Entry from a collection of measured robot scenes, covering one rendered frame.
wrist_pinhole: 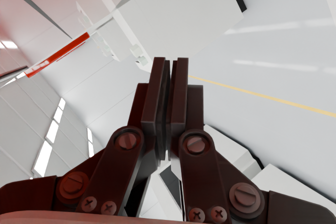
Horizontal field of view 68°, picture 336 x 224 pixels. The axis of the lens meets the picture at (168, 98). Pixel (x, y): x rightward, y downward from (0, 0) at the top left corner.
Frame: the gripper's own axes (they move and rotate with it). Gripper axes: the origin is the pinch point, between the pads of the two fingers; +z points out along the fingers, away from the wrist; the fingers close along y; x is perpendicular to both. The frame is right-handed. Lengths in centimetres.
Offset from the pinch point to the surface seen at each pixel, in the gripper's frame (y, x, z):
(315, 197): 165, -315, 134
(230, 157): 80, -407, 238
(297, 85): 98, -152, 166
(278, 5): 63, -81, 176
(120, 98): -225, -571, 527
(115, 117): -239, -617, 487
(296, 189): 151, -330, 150
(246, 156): 107, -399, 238
